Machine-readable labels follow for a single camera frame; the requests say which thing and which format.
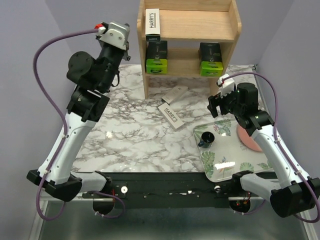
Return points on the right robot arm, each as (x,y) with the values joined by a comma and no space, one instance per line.
(296,191)

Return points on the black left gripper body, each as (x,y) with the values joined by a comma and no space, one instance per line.
(110,56)

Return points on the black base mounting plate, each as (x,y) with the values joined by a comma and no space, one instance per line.
(168,190)

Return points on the pink and cream plate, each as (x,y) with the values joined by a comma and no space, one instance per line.
(247,140)

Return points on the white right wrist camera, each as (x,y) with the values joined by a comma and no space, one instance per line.
(226,85)

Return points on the green black Gillette box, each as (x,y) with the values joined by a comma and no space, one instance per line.
(210,59)

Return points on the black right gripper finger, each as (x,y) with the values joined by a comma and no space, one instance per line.
(214,100)
(213,111)

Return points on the aluminium frame rail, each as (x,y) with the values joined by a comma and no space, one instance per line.
(78,222)

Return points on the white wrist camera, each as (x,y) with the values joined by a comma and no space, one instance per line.
(114,33)
(226,85)

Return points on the small white H box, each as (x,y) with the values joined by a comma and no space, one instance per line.
(174,94)

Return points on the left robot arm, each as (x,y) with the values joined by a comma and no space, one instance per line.
(93,78)

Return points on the floral leaf tray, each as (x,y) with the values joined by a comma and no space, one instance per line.
(227,154)

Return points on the black mug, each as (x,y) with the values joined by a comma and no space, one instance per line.
(206,139)

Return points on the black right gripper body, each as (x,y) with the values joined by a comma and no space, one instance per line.
(228,103)

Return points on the white Harry's box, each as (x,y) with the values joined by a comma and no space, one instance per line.
(152,25)
(171,116)

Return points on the light wooden shelf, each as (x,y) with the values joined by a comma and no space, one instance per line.
(195,21)

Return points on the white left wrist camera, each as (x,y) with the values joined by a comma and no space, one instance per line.
(114,33)

